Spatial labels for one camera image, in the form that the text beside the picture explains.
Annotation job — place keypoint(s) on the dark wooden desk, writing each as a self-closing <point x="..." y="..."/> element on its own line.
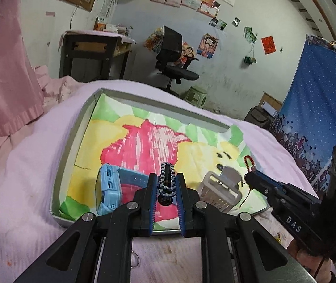
<point x="85" y="47"/>

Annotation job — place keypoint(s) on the green plastic stool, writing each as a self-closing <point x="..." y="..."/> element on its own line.
<point x="196" y="93"/>

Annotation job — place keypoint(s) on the dark bag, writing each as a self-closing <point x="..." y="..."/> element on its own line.
<point x="256" y="116"/>

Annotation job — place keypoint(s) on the group of small wall photos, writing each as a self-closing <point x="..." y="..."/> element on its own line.
<point x="221" y="24"/>

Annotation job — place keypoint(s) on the stack of books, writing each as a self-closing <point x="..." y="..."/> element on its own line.
<point x="120" y="30"/>

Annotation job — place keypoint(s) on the grey shallow box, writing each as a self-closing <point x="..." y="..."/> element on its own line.
<point x="67" y="153"/>

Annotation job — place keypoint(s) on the red paper square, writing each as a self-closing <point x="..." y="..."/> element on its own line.
<point x="268" y="44"/>

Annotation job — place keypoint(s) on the blue smart watch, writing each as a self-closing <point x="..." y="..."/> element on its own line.
<point x="109" y="185"/>

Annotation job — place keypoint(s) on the cartoon figures wall poster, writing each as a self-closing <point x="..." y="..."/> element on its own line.
<point x="189" y="51"/>

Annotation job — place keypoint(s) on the person's right hand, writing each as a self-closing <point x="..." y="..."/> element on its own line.
<point x="314" y="266"/>

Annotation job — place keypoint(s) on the colourful painted paper liner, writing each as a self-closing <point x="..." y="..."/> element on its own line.
<point x="144" y="141"/>

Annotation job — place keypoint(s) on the grey hair claw clip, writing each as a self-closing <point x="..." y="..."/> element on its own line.
<point x="218" y="188"/>

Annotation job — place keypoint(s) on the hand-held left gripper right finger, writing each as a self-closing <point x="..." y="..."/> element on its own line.
<point x="181" y="209"/>

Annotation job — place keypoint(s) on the black office chair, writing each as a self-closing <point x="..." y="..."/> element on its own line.
<point x="171" y="44"/>

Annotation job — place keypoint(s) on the orange carton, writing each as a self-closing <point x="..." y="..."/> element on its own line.
<point x="99" y="23"/>

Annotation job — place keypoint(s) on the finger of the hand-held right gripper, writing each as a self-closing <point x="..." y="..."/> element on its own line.
<point x="266" y="178"/>
<point x="259" y="187"/>

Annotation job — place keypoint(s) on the pink curtain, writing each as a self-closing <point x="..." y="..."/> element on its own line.
<point x="5" y="64"/>

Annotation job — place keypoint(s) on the wall socket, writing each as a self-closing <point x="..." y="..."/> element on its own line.
<point x="50" y="14"/>

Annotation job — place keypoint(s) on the colourful patterned wall poster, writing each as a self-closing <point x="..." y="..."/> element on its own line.
<point x="153" y="39"/>

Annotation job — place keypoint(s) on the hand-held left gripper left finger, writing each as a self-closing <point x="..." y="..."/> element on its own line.
<point x="153" y="209"/>

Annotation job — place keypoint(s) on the blue printed curtain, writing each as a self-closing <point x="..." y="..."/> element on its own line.
<point x="318" y="94"/>

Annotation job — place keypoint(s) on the hanging paper sheets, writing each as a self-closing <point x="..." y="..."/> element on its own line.
<point x="109" y="4"/>

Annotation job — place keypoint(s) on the green hanging pouch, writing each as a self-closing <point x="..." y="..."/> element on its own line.
<point x="250" y="60"/>

